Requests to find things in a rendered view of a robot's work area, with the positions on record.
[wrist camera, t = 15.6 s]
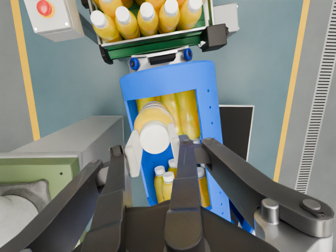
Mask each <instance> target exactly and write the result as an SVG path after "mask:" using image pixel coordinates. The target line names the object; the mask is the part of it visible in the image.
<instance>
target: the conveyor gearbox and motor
mask: <svg viewBox="0 0 336 252"><path fill-rule="evenodd" d="M237 7H238V5H237V3H236V2H233V3H227V4H221V5H215V6H213V14H214V24H215V25H218V24H225V25H226V27H227V28H228V31H229V33H228V35H227V38H229V37H230V36H232V35H233V34H234V33H236V32H237V31H238V30H239V24H238V9H237Z"/></svg>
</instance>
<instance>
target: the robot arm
mask: <svg viewBox="0 0 336 252"><path fill-rule="evenodd" d="M167 126H168V132H169V137H170V143H171V148H172V152H173V157H174V161H175V166H176V168H177V170H176V178H174V179H173V182H172V189H171V197H170V199H169V200H165V201H163V202H160V203H158V204H155V205H152V206H134V207H133V198H132V186H131V177H138V175H139V173H140V166H141V160H142V153H143V148H142V146H141V144H140V134H139V130H138V129H135V130H133V131H132V133H131V135H130V138H129V140H128V142H127V144H126V146H123V145H121V144H118V145H114V146H111V147H110V148H109V149H108V150H109V154H110V161H107V162H104V163H103V160H102V159H95V160H92V161H91V162H89V163H88V164H87V165H86V166H85V167H84V168H83V169H82V170H81V171H80V172H79V173H78V174H77V175H76V176H75V177H74V178H73V179H72V180H71V181H70V182H69V183H68V184H67V185H66V186H65V187H64V188H63V189H62V190H61V191H60V192H59V193H58V194H57V195H56V196H55V197H54V198H53V199H51V196H50V192H49V182H48V181H47V180H46V179H41V180H38V181H33V182H23V183H13V184H2V183H0V252H332V247H333V233H334V232H333V230H334V217H335V213H334V211H333V209H332V208H331V207H330V206H329V205H328V204H326V203H325V202H323V201H321V200H319V199H316V198H314V197H312V196H309V195H307V194H304V193H302V192H300V191H297V190H295V189H292V188H290V187H288V186H285V185H283V184H280V183H278V182H275V181H273V180H272V179H271V178H269V177H268V176H266V175H265V174H264V173H262V172H261V171H259V170H258V169H257V168H255V167H254V166H252V165H251V164H250V163H248V162H247V161H245V160H244V159H243V158H241V157H240V156H238V155H237V154H236V153H234V152H233V151H231V150H230V149H229V148H227V147H226V146H224V145H223V144H222V143H220V142H219V141H217V140H216V139H215V138H211V137H207V138H204V139H202V140H201V143H194V142H193V140H191V139H190V138H189V137H188V135H186V134H183V135H178V134H177V132H176V129H175V127H174V124H173V123H168V125H167ZM197 164H204V166H205V168H206V169H207V170H208V172H209V173H210V174H211V176H212V177H213V178H214V180H215V181H216V182H217V184H218V185H219V186H220V187H221V189H222V190H223V191H224V193H225V194H226V195H227V197H228V198H229V199H230V201H231V202H232V203H233V205H234V206H235V207H236V208H237V210H238V211H239V212H240V214H241V215H242V216H243V218H244V219H245V220H246V222H247V223H248V224H249V225H250V226H251V227H252V229H253V230H254V231H255V235H253V234H251V233H250V232H248V231H246V230H244V229H242V228H241V227H239V226H237V225H235V224H233V223H232V222H230V221H228V220H226V219H224V218H223V217H221V216H219V215H217V214H215V213H214V212H212V211H210V210H208V209H206V208H205V207H203V206H202V202H201V194H200V186H199V178H198V169H197ZM130 175H131V176H130ZM92 216H93V218H92ZM91 218H92V222H91V226H90V230H89V231H88V232H86V234H85V236H84V240H83V241H82V242H81V243H80V244H79V245H78V246H77V247H76V245H77V243H78V242H79V240H80V238H81V236H82V234H83V233H84V231H85V229H86V227H87V225H88V224H89V222H90V220H91ZM75 247H76V248H75Z"/></svg>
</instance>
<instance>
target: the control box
mask: <svg viewBox="0 0 336 252"><path fill-rule="evenodd" d="M39 1H41V0H24V3H25V6H26V9H27V12H28V15H29V18H30V21H31V24H32V27H33V30H34V32H35V33H36V34H38V35H41V36H43V37H45V38H47V39H49V40H52V41H54V42H60V41H66V40H72V39H78V38H84V37H85V35H84V31H83V27H82V24H81V20H80V16H79V12H78V9H77V5H76V1H75V0H45V1H47V2H48V3H49V4H50V5H51V13H50V15H48V16H44V15H42V14H40V13H39V12H38V10H37V3H38V2H39Z"/></svg>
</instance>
